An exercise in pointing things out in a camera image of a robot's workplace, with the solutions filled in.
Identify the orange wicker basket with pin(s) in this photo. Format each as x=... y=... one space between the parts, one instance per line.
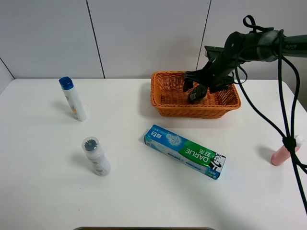
x=168 y=97

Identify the white bottle clear cap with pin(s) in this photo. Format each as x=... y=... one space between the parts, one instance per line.
x=96 y=155

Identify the white bottle blue cap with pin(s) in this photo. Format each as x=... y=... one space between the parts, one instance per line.
x=73 y=99

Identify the pink bottle white cap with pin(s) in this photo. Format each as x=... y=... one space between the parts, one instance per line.
x=282 y=154

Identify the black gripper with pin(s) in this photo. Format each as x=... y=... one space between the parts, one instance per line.
x=215 y=75

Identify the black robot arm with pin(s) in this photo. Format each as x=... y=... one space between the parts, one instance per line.
x=238 y=49

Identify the dark grey cosmetic tube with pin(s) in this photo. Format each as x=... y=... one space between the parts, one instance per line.
x=197 y=94

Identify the Darlie toothpaste box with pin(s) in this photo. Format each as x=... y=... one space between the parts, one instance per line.
x=189 y=153

